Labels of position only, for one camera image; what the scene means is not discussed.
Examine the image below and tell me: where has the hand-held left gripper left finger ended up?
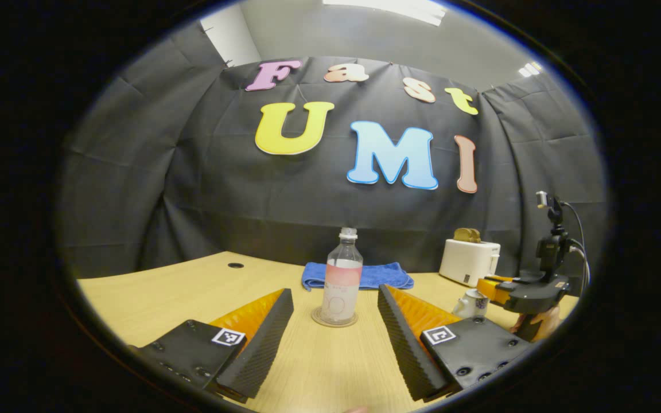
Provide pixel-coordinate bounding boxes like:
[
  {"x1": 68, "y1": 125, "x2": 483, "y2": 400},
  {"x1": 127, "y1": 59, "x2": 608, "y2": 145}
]
[{"x1": 135, "y1": 288, "x2": 295, "y2": 402}]

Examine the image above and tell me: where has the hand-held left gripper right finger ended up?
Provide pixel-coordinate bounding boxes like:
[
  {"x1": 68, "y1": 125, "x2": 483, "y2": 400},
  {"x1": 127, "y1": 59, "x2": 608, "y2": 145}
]
[{"x1": 378, "y1": 284, "x2": 535, "y2": 402}]

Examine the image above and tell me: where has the white blue-patterned teacup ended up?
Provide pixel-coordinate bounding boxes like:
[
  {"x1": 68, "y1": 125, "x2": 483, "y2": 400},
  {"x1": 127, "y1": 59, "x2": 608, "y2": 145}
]
[{"x1": 452, "y1": 293, "x2": 490, "y2": 320}]

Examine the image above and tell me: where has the round coaster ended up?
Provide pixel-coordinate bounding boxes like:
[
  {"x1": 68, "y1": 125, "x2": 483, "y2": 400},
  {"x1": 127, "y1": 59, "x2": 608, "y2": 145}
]
[{"x1": 311, "y1": 307, "x2": 359, "y2": 328}]

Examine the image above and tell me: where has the clear plastic water bottle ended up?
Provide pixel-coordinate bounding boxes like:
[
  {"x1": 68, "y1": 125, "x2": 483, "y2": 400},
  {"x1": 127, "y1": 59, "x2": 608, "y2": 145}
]
[{"x1": 321, "y1": 228, "x2": 364, "y2": 325}]

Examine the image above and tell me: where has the white toaster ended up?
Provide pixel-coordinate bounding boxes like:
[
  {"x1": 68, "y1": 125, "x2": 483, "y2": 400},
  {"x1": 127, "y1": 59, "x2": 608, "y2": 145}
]
[{"x1": 439, "y1": 238, "x2": 501, "y2": 287}]

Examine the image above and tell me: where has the folded blue towel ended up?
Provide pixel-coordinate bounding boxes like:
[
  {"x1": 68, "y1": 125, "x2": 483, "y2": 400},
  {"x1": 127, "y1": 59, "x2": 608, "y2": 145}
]
[{"x1": 301, "y1": 262, "x2": 414, "y2": 292}]

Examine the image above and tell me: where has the black backdrop cloth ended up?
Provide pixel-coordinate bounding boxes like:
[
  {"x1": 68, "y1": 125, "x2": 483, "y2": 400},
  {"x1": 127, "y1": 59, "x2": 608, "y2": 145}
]
[{"x1": 55, "y1": 23, "x2": 609, "y2": 282}]

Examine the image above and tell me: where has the large ceiling light panel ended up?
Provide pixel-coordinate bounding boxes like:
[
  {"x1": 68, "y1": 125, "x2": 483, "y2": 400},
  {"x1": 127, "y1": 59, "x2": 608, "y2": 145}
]
[{"x1": 322, "y1": 0, "x2": 447, "y2": 27}]

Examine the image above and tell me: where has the black cable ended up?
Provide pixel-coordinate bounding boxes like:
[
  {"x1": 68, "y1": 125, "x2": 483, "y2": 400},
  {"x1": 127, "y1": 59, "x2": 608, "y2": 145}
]
[{"x1": 563, "y1": 202, "x2": 590, "y2": 290}]

